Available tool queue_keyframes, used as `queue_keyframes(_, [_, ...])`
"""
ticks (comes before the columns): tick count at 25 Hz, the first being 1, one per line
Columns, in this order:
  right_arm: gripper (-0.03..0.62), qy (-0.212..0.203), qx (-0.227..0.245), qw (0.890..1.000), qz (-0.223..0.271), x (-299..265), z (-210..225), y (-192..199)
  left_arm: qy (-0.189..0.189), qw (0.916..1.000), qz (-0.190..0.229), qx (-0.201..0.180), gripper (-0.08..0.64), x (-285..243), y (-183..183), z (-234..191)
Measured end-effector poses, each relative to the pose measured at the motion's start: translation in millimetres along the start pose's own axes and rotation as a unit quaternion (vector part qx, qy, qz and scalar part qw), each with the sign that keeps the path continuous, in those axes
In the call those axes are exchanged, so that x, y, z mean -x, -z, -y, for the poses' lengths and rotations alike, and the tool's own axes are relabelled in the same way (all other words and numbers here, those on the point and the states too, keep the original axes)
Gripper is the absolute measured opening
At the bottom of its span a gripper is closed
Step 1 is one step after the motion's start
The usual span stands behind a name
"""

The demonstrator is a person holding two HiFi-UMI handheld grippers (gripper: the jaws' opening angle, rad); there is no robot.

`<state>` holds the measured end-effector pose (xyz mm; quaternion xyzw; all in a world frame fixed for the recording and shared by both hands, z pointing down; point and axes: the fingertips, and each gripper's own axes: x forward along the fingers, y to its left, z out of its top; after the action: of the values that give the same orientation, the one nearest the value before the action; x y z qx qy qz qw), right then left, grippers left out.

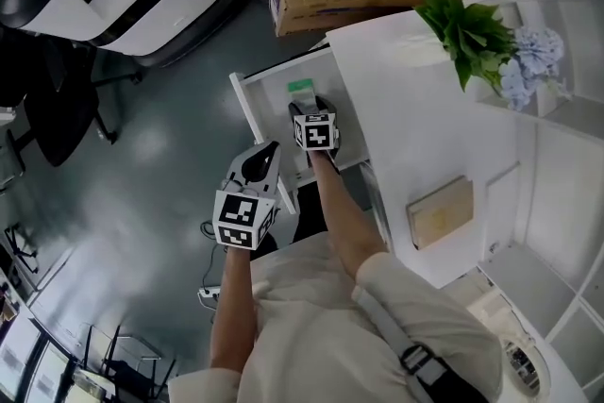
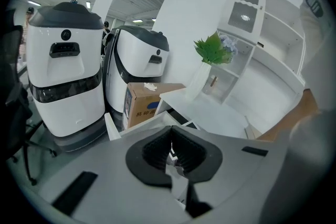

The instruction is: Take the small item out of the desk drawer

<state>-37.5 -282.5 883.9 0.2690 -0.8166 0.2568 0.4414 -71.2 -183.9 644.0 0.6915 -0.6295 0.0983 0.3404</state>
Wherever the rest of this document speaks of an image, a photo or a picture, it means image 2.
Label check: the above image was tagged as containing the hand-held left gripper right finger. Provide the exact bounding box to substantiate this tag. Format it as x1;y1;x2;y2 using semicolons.
171;125;290;224

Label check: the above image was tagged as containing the pale blue hydrangea flower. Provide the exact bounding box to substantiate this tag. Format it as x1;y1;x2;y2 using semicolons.
219;34;239;63

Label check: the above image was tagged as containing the white shelf hutch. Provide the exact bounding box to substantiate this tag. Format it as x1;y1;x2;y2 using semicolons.
201;0;308;114

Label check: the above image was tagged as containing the black office chair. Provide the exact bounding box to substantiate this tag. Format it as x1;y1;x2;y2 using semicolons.
0;24;58;187

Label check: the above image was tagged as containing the brown cardboard box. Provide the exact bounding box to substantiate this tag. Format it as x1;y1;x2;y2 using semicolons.
122;82;186;131

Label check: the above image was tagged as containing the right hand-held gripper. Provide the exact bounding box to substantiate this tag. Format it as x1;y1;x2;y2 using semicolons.
259;109;336;224

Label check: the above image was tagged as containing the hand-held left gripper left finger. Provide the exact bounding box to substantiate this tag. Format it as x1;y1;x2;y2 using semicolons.
36;125;194;224

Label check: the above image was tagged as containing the person's white shirt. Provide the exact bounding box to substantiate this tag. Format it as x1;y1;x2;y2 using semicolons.
298;0;333;82

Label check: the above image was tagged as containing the green leafy plant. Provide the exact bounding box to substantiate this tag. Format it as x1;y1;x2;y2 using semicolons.
193;31;228;66

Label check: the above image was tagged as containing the white ribbed vase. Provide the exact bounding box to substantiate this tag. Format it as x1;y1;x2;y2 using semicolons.
184;62;212;103

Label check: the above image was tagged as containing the person's right forearm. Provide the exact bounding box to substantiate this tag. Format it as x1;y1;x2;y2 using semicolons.
256;88;322;142

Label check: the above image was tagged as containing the white service robot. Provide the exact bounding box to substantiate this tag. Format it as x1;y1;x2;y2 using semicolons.
103;24;170;116
25;0;108;153

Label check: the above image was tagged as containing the white desk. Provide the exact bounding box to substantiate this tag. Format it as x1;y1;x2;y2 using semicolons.
157;87;266;141

